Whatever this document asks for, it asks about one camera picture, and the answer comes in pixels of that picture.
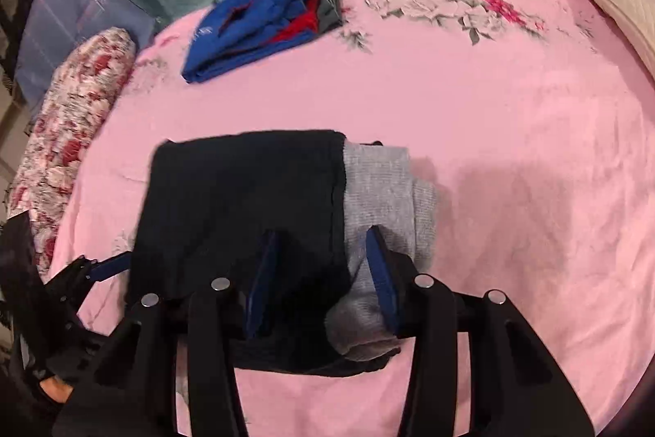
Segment red and white knitted blanket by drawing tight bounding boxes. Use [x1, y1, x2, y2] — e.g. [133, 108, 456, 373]
[7, 27, 138, 274]

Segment person's left hand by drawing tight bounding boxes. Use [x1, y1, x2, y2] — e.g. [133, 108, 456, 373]
[38, 376, 75, 404]

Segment folded blue garment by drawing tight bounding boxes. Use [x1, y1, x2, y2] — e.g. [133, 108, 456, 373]
[181, 0, 345, 84]

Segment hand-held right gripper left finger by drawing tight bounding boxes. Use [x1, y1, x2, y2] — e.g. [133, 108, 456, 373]
[54, 228, 281, 437]

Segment dark navy pants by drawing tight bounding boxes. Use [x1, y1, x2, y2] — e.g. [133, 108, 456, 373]
[125, 129, 441, 379]

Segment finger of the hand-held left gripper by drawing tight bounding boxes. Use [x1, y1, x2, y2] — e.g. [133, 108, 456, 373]
[43, 251, 134, 315]

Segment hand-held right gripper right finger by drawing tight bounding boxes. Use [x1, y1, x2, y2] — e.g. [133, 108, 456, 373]
[364, 224, 597, 437]

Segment cream textured pillow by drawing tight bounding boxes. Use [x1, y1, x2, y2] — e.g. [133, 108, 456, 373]
[555, 0, 655, 74]

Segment pink floral bedsheet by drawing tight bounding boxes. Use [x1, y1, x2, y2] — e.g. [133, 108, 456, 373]
[46, 0, 655, 437]

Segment blue plaid pillow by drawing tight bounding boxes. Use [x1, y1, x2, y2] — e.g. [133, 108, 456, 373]
[14, 0, 159, 110]

